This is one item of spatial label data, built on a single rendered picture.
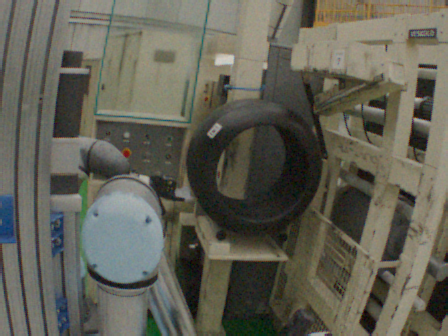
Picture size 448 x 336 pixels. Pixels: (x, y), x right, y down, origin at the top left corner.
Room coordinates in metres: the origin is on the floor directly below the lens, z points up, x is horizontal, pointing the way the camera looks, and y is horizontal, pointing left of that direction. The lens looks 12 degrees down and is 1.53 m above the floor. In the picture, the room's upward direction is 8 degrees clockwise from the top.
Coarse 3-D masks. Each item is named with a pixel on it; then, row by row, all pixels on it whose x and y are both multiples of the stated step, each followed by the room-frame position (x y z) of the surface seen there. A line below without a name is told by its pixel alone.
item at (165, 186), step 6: (150, 180) 1.68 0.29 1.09; (156, 180) 1.69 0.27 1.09; (162, 180) 1.69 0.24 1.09; (168, 180) 1.68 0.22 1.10; (174, 180) 1.73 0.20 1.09; (156, 186) 1.69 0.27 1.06; (162, 186) 1.69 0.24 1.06; (168, 186) 1.69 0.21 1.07; (174, 186) 1.69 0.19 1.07; (162, 192) 1.68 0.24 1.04; (168, 192) 1.69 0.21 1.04
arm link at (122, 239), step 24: (120, 192) 0.54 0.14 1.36; (144, 192) 0.59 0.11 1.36; (96, 216) 0.50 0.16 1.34; (120, 216) 0.50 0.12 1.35; (144, 216) 0.51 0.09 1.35; (96, 240) 0.49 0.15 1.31; (120, 240) 0.49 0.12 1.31; (144, 240) 0.50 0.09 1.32; (96, 264) 0.49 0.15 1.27; (120, 264) 0.49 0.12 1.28; (144, 264) 0.50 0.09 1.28; (120, 288) 0.50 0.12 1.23; (144, 288) 0.52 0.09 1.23; (120, 312) 0.52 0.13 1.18; (144, 312) 0.55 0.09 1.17
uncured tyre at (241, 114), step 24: (216, 120) 1.69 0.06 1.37; (240, 120) 1.66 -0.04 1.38; (264, 120) 1.68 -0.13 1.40; (288, 120) 1.71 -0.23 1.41; (192, 144) 1.78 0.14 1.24; (216, 144) 1.64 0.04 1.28; (288, 144) 2.00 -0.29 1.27; (312, 144) 1.74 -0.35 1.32; (192, 168) 1.68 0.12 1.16; (216, 168) 1.64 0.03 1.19; (288, 168) 2.01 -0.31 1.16; (312, 168) 1.74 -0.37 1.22; (216, 192) 1.64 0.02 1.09; (288, 192) 1.99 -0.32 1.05; (312, 192) 1.75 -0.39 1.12; (216, 216) 1.67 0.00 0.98; (240, 216) 1.68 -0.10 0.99; (264, 216) 1.92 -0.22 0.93; (288, 216) 1.72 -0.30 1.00
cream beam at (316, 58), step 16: (304, 48) 1.92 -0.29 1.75; (320, 48) 1.75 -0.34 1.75; (336, 48) 1.59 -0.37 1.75; (352, 48) 1.50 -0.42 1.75; (368, 48) 1.52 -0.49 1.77; (304, 64) 1.90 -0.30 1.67; (320, 64) 1.73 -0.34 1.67; (352, 64) 1.50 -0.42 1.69; (368, 64) 1.52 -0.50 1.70; (352, 80) 1.70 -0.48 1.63; (368, 80) 1.53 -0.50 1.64
